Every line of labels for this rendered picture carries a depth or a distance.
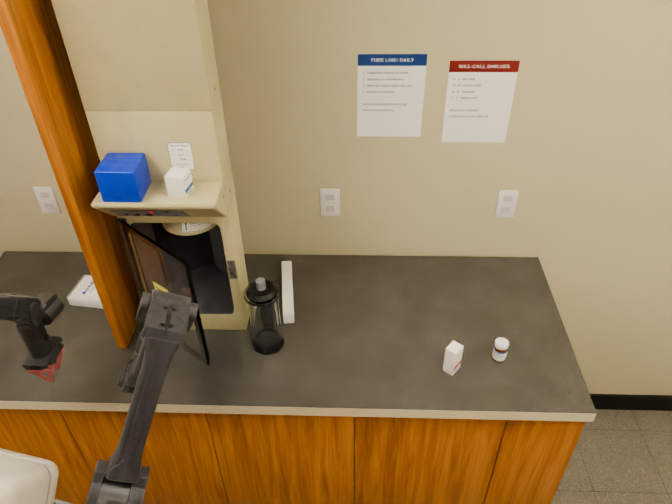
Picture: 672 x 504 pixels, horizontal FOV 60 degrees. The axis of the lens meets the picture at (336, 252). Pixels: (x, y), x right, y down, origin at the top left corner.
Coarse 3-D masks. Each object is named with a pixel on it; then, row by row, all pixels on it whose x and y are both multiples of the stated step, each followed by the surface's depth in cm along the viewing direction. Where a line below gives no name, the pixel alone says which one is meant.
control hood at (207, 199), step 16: (160, 192) 151; (192, 192) 151; (208, 192) 151; (224, 192) 157; (96, 208) 149; (112, 208) 149; (128, 208) 149; (144, 208) 148; (160, 208) 148; (176, 208) 148; (192, 208) 147; (208, 208) 147; (224, 208) 157
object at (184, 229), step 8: (168, 224) 170; (176, 224) 168; (184, 224) 168; (192, 224) 168; (200, 224) 169; (208, 224) 170; (216, 224) 173; (176, 232) 169; (184, 232) 168; (192, 232) 169; (200, 232) 169
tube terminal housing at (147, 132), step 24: (96, 120) 146; (120, 120) 145; (144, 120) 145; (168, 120) 145; (192, 120) 145; (216, 120) 147; (96, 144) 150; (120, 144) 150; (144, 144) 149; (192, 144) 149; (216, 144) 149; (168, 168) 153; (216, 168) 153; (120, 216) 164; (144, 216) 164; (168, 216) 163; (240, 240) 179; (240, 264) 179; (240, 288) 180; (240, 312) 186
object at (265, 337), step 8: (248, 304) 172; (256, 304) 168; (272, 304) 171; (256, 312) 171; (264, 312) 171; (272, 312) 173; (256, 320) 174; (264, 320) 173; (272, 320) 174; (280, 320) 180; (256, 328) 176; (264, 328) 175; (272, 328) 176; (280, 328) 180; (256, 336) 179; (264, 336) 177; (272, 336) 178; (280, 336) 182; (256, 344) 181; (264, 344) 180; (272, 344) 180
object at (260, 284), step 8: (256, 280) 169; (264, 280) 169; (248, 288) 171; (256, 288) 171; (264, 288) 170; (272, 288) 171; (248, 296) 170; (256, 296) 168; (264, 296) 168; (272, 296) 170
